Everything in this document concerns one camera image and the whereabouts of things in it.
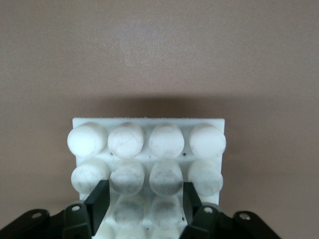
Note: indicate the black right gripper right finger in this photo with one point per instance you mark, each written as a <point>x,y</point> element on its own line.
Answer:
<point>193,211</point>

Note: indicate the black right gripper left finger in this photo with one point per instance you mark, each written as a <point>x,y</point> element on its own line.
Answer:
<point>98,206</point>

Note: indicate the white studded base plate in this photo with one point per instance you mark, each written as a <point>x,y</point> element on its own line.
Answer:
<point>149,147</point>

